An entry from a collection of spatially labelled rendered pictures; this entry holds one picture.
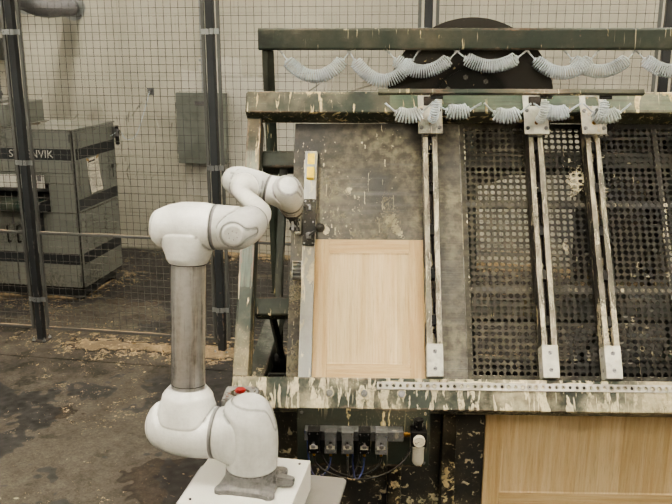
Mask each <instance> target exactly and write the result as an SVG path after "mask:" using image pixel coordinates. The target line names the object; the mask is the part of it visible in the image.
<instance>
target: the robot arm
mask: <svg viewBox="0 0 672 504"><path fill-rule="evenodd" d="M222 185H223V188H224V189H225V190H226V191H227V192H228V193H230V194H231V195H233V196H234V198H235V199H236V200H237V201H238V202H239V203H240V204H241V205H242V206H243V207H239V206H229V205H220V204H211V203H206V202H180V203H175V204H170V205H167V206H164V207H161V208H159V209H157V210H155V211H154V212H153V213H152V215H151V217H150V220H149V235H150V237H151V239H152V241H153V242H154V243H155V244H156V245H157V246H159V247H162V249H163V251H164V254H165V257H166V259H167V261H168V263H169V264H171V385H169V386H168V387H167V389H166V390H165V391H164V392H163V394H162V399H161V401H159V402H157V403H155V404H154V405H153V406H152V408H151V409H150V411H149V413H148V415H147V417H146V421H145V434H146V437H147V439H148V440H149V442H150V443H151V444H152V445H153V446H155V447H156V448H158V449H160V450H162V451H164V452H167V453H169V454H173V455H177V456H183V457H189V458H202V459H208V458H209V459H216V460H218V461H220V462H222V463H224V464H226V473H225V476H224V477H223V479H222V480H221V482H220V483H219V484H218V485H217V486H215V488H214V493H215V494H216V495H233V496H241V497H249V498H257V499H262V500H265V501H272V500H274V494H275V492H276V490H277V488H278V487H288V486H293V485H294V482H295V478H294V476H291V475H288V469H287V467H284V466H277V458H278V428H277V422H276V418H275V414H274V412H273V409H272V407H271V405H270V403H269V402H268V400H266V399H265V398H264V397H263V396H261V395H259V394H256V393H242V394H239V395H236V396H234V397H232V398H231V399H230V400H228V401H227V402H226V404H225V406H222V407H219V406H216V402H215V399H214V395H213V392H212V390H211V389H210V388H209V387H208V386H207V385H206V384H205V335H206V264H207V263H208V262H209V260H210V258H211V254H212V251H213V250H227V249H232V250H241V249H245V248H247V247H249V246H251V245H253V244H254V243H256V242H257V241H258V240H259V239H260V238H261V237H262V236H263V234H264V233H265V231H266V229H267V227H268V224H269V222H270V219H271V209H270V207H269V205H268V204H270V205H272V206H275V207H277V208H279V209H280V211H281V213H282V214H283V215H284V217H285V218H287V219H288V220H289V222H290V224H291V225H290V228H289V230H290V231H292V232H298V231H300V224H299V222H298V221H300V218H299V217H300V216H301V214H302V211H303V208H304V204H303V201H304V191H303V188H302V185H301V183H300V182H299V180H298V179H297V178H295V177H294V176H291V175H283V176H273V175H269V174H267V173H265V172H262V171H259V170H255V169H251V168H247V167H241V166H236V167H230V168H228V169H227V170H226V171H225V172H224V174H223V176H222Z"/></svg>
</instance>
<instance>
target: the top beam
mask: <svg viewBox="0 0 672 504"><path fill-rule="evenodd" d="M547 101H549V104H551V105H554V106H555V105H556V106H559V105H560V106H561V105H563V104H564V105H566V107H568V108H569V109H571V108H573V107H574V106H576V105H577V104H579V96H553V99H547ZM606 101H608V102H609V103H607V104H610V105H607V106H610V107H609V108H610V109H611V108H613V107H615V108H616V109H619V110H620V111H621V110H622V109H623V108H625V107H626V106H627V105H628V104H629V103H631V105H630V106H629V107H628V108H626V109H625V110H624V111H623V112H622V114H620V115H621V120H620V119H619V118H618V119H619V122H616V121H615V123H611V124H672V92H645V94H644V95H643V96H612V99H606ZM385 103H387V104H388V105H390V106H391V107H392V108H393V109H394V110H397V109H398V108H399V107H403V108H404V107H405V108H413V107H414V108H415V107H417V108H418V95H378V92H282V91H248V92H247V93H246V109H245V112H246V116H247V119H248V117H260V118H263V123H401V121H402V117H401V119H400V122H398V119H399V116H400V114H399V116H398V118H397V120H396V121H395V118H396V116H397V114H398V112H397V114H396V116H393V115H394V113H395V112H393V111H392V110H391V109H390V108H389V107H388V106H387V105H386V104H385ZM464 103H465V104H466V105H467V106H469V108H472V107H474V106H476V105H477V104H479V103H482V104H481V105H480V106H478V107H476V108H474V109H473V110H471V112H470V111H469V113H470V117H468V114H467V119H465V114H464V120H463V119H462V113H461V120H459V108H458V120H456V113H455V119H454V120H453V114H452V118H451V119H449V118H450V115H449V118H448V119H447V118H446V117H447V114H445V111H446V110H443V109H442V119H443V123H496V120H495V121H493V117H494V116H493V117H492V114H493V112H492V111H490V110H489V109H488V108H487V107H486V106H485V105H484V103H486V104H487V105H488V106H489V107H490V108H491V109H492V110H496V109H497V108H500V107H502V108H505V109H510V108H513V107H516V108H517V109H519V110H520V111H521V110H522V109H523V100H522V96H521V95H443V99H442V107H444V108H447V107H448V105H449V104H455V105H456V104H457V105H458V104H459V105H460V104H461V105H462V104H464ZM585 103H586V105H587V106H598V97H585ZM569 115H570V117H569V118H568V117H567V120H565V119H564V120H563V121H562V120H561V119H560V121H558V120H557V121H554V120H553V121H551V119H550V120H548V121H549V123H557V124H581V113H580V106H578V107H576V108H575V109H573V110H572V111H571V112H570V113H569Z"/></svg>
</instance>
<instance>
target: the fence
mask: <svg viewBox="0 0 672 504"><path fill-rule="evenodd" d="M308 153H315V164H307V158H308ZM317 161H318V154H317V151H305V177H304V199H317ZM307 167H314V180H307ZM314 265H315V245H314V246H303V245H302V271H301V302H300V333H299V365H298V377H312V340H313V303H314Z"/></svg>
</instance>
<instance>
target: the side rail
mask: <svg viewBox="0 0 672 504"><path fill-rule="evenodd" d="M263 143H264V127H263V123H262V119H261V118H260V119H249V118H248V119H247V137H246V154H245V167H247V168H251V169H255V170H259V171H262V154H263ZM258 242H259V240H258V241H257V242H256V243H254V244H253V245H251V246H249V247H247V248H245V249H241V250H240V258H239V275H238V292H237V309H236V327H235V344H234V361H233V376H248V375H249V376H252V362H253V342H254V322H255V297H256V282H257V262H258Z"/></svg>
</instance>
